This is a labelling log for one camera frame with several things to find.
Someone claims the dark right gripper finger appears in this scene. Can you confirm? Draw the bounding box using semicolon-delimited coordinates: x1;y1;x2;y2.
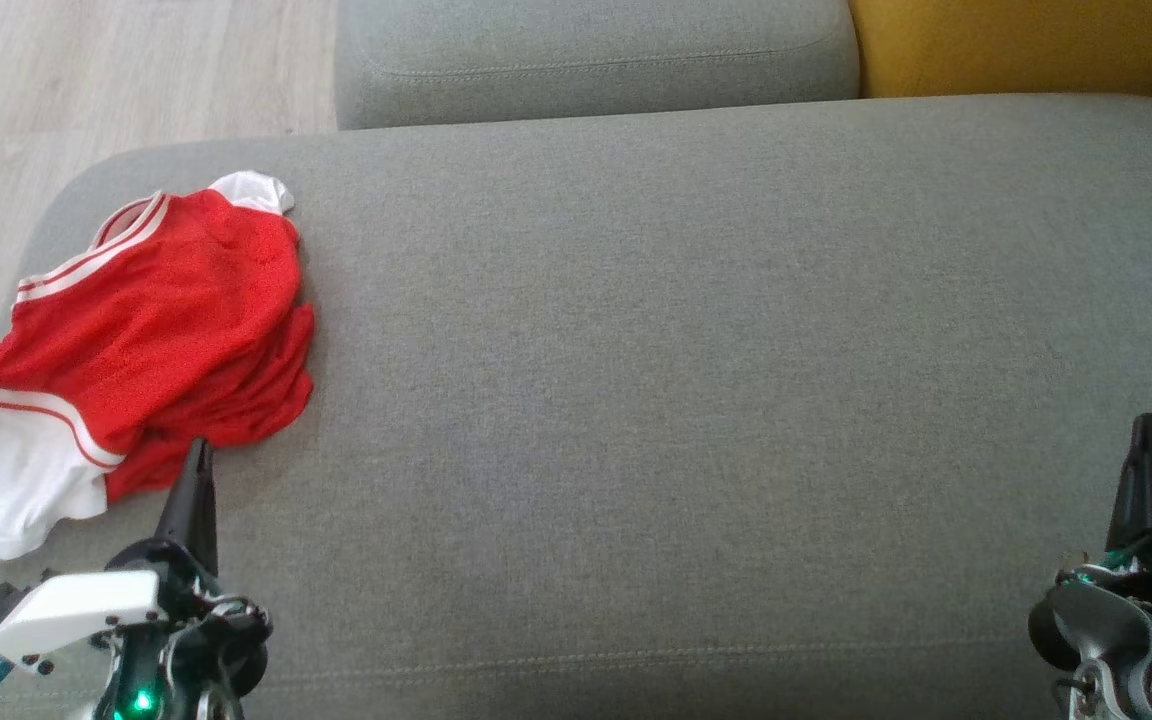
1106;413;1152;551

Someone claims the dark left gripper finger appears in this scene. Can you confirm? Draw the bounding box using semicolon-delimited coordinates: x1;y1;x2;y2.
156;438;219;576

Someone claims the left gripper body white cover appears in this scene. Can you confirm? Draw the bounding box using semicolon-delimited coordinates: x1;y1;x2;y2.
0;540;273;696

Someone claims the red basketball jersey white trim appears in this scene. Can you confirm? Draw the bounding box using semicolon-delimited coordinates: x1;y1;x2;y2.
0;298;317;563

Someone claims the grey sofa seat cushion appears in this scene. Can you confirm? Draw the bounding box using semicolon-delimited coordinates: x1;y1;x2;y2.
0;93;1152;720

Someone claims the yellow sofa cushion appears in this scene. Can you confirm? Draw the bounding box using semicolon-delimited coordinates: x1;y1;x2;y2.
848;0;1152;99

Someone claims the grey sofa back cushion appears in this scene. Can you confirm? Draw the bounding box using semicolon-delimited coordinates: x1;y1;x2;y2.
334;0;861;131

